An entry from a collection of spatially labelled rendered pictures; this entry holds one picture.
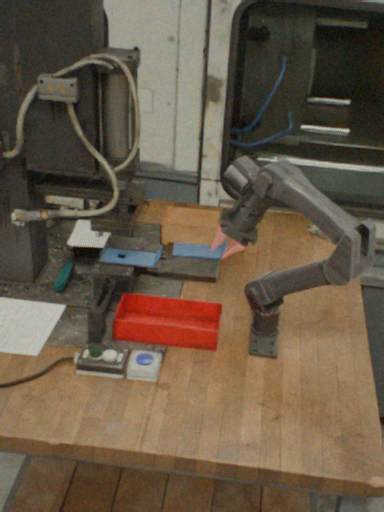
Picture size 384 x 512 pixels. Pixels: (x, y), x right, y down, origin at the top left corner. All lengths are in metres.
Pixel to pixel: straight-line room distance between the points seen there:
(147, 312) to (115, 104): 0.52
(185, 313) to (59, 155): 0.49
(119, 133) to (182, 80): 0.66
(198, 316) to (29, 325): 0.41
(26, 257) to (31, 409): 0.49
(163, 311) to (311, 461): 0.56
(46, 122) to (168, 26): 0.71
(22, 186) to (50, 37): 0.37
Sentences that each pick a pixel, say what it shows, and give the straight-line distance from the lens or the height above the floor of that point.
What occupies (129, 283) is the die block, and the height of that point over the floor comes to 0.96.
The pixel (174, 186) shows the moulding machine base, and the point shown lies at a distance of 2.54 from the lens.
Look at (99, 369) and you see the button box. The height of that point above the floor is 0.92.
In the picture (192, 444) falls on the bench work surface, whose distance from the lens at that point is 1.57.
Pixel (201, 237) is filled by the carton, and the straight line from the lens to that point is 2.19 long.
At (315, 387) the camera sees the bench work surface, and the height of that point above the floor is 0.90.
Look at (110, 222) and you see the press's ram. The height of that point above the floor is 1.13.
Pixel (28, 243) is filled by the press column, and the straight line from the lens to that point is 1.98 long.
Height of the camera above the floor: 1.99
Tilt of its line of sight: 30 degrees down
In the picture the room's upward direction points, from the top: 3 degrees clockwise
